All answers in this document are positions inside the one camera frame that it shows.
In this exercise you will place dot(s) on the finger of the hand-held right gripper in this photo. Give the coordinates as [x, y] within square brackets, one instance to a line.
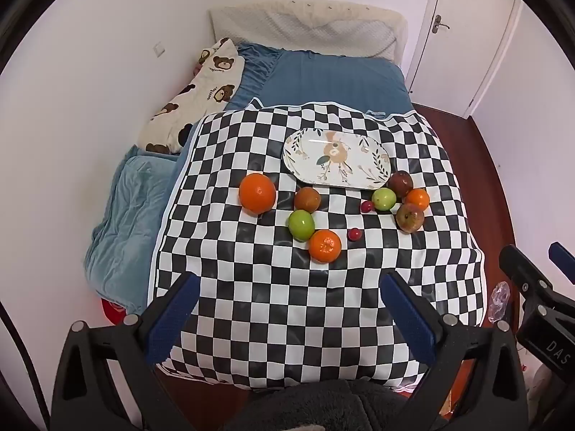
[521, 267]
[562, 258]

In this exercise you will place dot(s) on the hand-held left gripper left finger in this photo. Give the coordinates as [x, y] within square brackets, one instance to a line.
[175, 318]

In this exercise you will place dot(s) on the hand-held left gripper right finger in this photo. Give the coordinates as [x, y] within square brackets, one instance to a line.
[406, 318]

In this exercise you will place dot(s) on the red cherry tomato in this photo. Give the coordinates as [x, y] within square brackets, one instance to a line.
[367, 206]
[355, 234]

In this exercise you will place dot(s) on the red and green apple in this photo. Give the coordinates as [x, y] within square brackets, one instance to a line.
[409, 217]

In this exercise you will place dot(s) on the medium orange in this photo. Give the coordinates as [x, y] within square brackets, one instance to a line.
[324, 246]

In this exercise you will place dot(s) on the small orange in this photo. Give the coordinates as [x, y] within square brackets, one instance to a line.
[417, 198]

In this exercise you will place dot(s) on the dark red apple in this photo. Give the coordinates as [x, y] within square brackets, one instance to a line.
[400, 182]

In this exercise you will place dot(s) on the large orange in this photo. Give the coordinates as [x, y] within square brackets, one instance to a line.
[257, 193]

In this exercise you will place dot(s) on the red-brown apple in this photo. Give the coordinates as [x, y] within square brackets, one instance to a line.
[307, 199]

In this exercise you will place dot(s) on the floral oval plate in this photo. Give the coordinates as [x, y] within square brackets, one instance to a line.
[314, 152]

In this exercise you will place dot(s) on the clear plastic bag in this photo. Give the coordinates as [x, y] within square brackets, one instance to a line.
[499, 301]

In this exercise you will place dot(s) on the red object under bed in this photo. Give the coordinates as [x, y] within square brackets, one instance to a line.
[112, 312]

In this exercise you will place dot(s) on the black and white checkered cloth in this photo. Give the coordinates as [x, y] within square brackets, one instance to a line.
[269, 323]

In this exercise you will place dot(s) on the blue plush blanket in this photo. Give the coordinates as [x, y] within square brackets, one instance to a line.
[125, 215]

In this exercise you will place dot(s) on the white door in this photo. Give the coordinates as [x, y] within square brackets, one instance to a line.
[458, 54]

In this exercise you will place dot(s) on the bear print pillow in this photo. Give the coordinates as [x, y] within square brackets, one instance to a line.
[197, 94]

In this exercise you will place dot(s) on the blue bed sheet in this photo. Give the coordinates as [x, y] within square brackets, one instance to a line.
[337, 81]

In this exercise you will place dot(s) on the white wall switch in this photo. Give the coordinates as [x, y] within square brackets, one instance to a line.
[159, 50]

